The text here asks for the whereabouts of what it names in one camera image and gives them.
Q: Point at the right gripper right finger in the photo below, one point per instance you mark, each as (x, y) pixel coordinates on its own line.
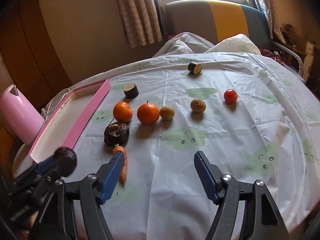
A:
(261, 220)

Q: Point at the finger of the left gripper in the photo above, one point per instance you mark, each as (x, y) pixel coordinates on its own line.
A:
(44, 165)

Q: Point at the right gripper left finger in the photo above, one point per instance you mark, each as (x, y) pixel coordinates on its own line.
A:
(56, 217)

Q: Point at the orange tangerine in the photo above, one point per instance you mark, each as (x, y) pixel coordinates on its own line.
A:
(122, 112)
(148, 113)

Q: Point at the red cherry tomato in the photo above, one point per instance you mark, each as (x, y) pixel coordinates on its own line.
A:
(230, 96)

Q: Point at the dark cylinder piece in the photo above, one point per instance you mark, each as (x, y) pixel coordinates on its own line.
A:
(130, 90)
(194, 68)

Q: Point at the pink electric kettle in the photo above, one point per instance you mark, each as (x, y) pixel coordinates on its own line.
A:
(20, 115)

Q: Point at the pink shallow box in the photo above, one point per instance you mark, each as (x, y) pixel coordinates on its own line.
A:
(66, 123)

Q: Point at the white cloud-print tablecloth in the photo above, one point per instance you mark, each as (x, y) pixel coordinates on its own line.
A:
(271, 133)

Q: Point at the larger brown round fruit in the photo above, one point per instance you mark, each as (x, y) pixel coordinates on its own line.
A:
(198, 105)

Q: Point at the small brown round fruit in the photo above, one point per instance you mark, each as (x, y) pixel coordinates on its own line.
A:
(167, 113)

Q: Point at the cluttered side cabinet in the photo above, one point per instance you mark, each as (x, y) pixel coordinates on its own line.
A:
(306, 61)

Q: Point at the left beige curtain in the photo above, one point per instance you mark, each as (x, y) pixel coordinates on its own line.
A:
(140, 21)

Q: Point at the beige curtain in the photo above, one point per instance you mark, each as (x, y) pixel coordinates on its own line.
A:
(140, 21)
(269, 9)

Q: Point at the grey yellow teal sofa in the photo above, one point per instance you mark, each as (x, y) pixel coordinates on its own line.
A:
(217, 20)

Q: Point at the right beige curtain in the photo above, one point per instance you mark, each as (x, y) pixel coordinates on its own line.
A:
(269, 9)

